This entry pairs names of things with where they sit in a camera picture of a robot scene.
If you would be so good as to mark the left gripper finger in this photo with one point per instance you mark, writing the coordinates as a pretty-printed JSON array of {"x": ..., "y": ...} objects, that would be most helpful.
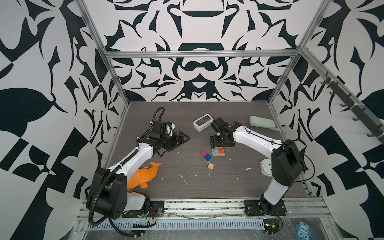
[
  {"x": 182, "y": 135},
  {"x": 184, "y": 139}
]

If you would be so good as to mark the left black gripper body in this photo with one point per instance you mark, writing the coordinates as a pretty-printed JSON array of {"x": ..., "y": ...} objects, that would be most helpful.
[{"x": 169, "y": 142}]

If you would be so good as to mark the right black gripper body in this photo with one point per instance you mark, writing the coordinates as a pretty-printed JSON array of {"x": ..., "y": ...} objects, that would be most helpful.
[{"x": 218, "y": 141}]

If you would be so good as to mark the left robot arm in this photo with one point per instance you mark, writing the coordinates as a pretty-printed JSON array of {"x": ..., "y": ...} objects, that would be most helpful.
[{"x": 108, "y": 196}]

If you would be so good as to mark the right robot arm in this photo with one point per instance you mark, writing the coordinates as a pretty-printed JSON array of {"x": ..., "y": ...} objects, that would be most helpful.
[{"x": 286, "y": 160}]

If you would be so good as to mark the blue cube block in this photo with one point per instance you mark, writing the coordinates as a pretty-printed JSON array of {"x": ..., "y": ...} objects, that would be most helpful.
[{"x": 208, "y": 157}]

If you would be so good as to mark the white digital clock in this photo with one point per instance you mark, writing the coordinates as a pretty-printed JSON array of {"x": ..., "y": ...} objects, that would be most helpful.
[{"x": 203, "y": 122}]

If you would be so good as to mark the pale green case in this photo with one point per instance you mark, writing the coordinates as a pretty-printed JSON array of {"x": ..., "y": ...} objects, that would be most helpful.
[{"x": 259, "y": 122}]

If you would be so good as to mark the orange toy whale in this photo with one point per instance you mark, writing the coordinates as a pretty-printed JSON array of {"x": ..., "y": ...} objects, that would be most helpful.
[{"x": 142, "y": 176}]

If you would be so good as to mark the white oval plastic device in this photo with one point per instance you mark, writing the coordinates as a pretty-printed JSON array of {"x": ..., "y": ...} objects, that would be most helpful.
[{"x": 266, "y": 167}]

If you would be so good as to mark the blue robot sticker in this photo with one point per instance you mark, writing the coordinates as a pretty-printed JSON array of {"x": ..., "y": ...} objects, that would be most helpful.
[{"x": 303, "y": 231}]

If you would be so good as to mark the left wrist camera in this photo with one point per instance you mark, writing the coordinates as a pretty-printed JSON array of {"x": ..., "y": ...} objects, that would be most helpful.
[{"x": 170, "y": 128}]

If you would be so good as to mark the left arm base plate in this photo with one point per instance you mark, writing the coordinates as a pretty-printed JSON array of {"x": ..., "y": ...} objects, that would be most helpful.
[{"x": 149, "y": 209}]

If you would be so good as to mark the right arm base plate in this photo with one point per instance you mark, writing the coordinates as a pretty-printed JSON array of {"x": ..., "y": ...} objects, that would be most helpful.
[{"x": 262, "y": 207}]

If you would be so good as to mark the white slotted cable duct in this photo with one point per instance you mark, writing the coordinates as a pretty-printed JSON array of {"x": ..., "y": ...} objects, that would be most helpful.
[{"x": 201, "y": 224}]

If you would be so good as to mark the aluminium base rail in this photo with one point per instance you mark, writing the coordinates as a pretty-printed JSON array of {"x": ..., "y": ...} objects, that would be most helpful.
[{"x": 211, "y": 208}]

